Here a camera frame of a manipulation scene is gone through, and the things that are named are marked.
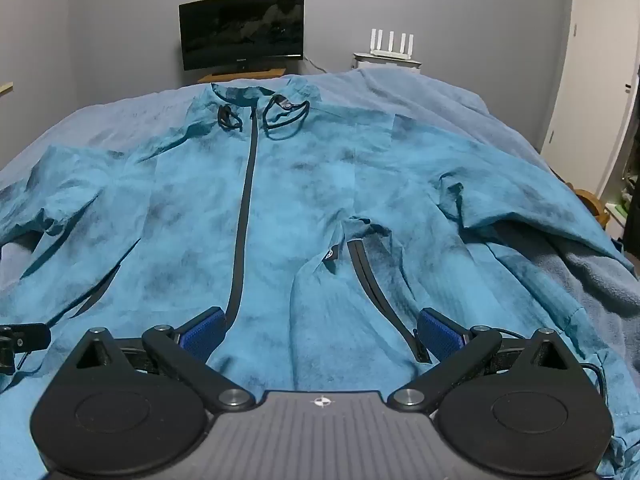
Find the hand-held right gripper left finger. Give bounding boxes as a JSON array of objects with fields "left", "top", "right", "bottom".
[{"left": 75, "top": 307, "right": 256, "bottom": 413}]

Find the cluttered storage shelf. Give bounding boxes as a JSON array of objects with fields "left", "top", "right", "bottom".
[{"left": 602, "top": 160, "right": 640, "bottom": 261}]

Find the black curved monitor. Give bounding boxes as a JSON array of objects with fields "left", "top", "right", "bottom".
[{"left": 179, "top": 0, "right": 306, "bottom": 72}]

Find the teal zip jacket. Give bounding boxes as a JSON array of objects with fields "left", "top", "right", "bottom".
[{"left": 0, "top": 80, "right": 638, "bottom": 480}]

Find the grey fleece blanket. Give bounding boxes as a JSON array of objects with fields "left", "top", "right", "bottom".
[{"left": 530, "top": 240, "right": 640, "bottom": 441}]

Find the wooden monitor stand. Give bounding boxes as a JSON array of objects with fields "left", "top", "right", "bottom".
[{"left": 197, "top": 67, "right": 287, "bottom": 84}]

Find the wooden chair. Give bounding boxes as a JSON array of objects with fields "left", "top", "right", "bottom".
[{"left": 574, "top": 189, "right": 610, "bottom": 228}]

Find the white router with antennas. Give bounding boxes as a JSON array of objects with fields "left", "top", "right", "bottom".
[{"left": 369, "top": 30, "right": 416, "bottom": 56}]

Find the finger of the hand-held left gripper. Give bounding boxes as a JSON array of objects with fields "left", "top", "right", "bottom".
[{"left": 0, "top": 323, "right": 52, "bottom": 376}]

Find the blue-grey bed cover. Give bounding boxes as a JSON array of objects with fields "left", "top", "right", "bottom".
[{"left": 0, "top": 67, "right": 571, "bottom": 301}]

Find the white door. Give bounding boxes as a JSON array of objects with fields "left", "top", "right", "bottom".
[{"left": 537, "top": 0, "right": 640, "bottom": 196}]

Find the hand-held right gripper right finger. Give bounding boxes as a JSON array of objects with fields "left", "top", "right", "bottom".
[{"left": 390, "top": 307, "right": 571, "bottom": 412}]

